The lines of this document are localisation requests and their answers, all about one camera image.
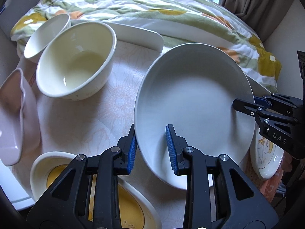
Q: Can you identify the white plate yellow duck print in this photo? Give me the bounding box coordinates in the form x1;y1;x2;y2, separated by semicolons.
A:
250;124;284;180

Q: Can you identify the yellow oval plate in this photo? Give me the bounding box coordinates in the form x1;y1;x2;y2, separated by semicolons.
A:
30;152;162;228

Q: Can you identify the large white plate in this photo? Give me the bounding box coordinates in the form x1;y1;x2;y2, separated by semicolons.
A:
134;43;255;190

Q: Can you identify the pink scalloped dish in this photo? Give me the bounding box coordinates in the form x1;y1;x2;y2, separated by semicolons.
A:
0;68;41;167

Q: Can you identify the cream round bowl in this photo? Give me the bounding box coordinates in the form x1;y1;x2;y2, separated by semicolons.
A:
36;22;117;101

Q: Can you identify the white ribbed bowl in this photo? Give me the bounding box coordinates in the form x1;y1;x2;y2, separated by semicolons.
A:
24;14;71;64

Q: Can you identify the red patterned cloth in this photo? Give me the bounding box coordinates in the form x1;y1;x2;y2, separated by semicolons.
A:
259;152;293;203

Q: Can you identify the white floral tablecloth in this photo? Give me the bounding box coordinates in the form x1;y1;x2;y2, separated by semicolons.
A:
12;41;186;228

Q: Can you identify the brown right curtain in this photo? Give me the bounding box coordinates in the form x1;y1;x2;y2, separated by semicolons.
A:
219;0;294;41

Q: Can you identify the floral green orange duvet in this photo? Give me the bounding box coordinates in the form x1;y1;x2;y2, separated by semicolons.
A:
10;0;281;93

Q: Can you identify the grey bed headboard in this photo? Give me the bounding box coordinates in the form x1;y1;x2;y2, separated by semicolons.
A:
1;0;40;38

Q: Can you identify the white tray right rail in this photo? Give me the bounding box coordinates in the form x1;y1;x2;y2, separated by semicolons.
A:
246;74;271;97

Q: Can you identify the white tray rail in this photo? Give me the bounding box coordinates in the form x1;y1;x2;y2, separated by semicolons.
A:
59;20;164;60
246;74;271;97

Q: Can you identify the white tray left rail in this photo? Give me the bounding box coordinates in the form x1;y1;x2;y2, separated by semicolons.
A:
59;20;164;60

